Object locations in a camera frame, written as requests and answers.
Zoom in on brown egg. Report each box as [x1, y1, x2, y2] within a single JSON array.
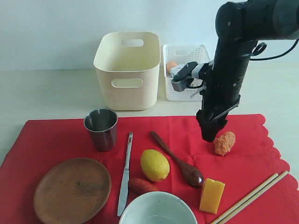
[[166, 61, 178, 73]]

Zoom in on wooden chopstick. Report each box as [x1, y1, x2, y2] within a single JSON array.
[[211, 173, 278, 224], [218, 171, 289, 224]]

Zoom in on orange carrot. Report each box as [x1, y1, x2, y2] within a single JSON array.
[[128, 178, 159, 195]]

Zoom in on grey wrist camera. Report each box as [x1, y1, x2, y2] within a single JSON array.
[[171, 61, 214, 92]]

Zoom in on white perforated plastic basket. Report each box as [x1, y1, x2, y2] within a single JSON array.
[[163, 43, 210, 102]]

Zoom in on lower wooden chopstick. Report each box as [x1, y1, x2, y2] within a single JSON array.
[[218, 171, 289, 224]]

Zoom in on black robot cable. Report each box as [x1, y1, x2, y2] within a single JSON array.
[[249, 38, 299, 61]]

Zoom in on brown wooden plate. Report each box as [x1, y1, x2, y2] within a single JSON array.
[[33, 158, 112, 224]]

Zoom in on red paper table mat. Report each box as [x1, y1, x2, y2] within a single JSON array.
[[0, 114, 290, 224]]

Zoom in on cream plastic bin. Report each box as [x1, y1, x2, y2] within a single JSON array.
[[93, 31, 161, 111]]

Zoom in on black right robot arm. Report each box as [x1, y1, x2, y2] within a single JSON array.
[[196, 0, 299, 142]]

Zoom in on silver table knife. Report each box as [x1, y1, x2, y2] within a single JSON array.
[[117, 132, 133, 217]]

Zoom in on white ceramic bowl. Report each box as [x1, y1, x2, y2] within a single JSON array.
[[119, 191, 198, 224]]

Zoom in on yellow cheese wedge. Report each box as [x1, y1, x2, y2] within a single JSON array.
[[199, 178, 225, 215]]

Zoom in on yellow lemon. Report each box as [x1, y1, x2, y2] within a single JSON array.
[[140, 149, 170, 182]]

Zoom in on dark wooden spoon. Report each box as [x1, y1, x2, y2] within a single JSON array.
[[150, 131, 204, 188]]

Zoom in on small blue milk carton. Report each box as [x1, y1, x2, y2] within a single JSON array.
[[169, 64, 185, 78]]

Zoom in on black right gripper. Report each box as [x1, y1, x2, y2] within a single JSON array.
[[196, 59, 249, 142]]

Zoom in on upper wooden chopstick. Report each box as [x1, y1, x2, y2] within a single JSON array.
[[211, 173, 278, 224]]

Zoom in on orange fried chicken piece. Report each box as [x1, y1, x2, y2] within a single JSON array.
[[214, 132, 235, 156]]

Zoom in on stainless steel cup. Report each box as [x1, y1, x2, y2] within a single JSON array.
[[84, 108, 118, 152]]

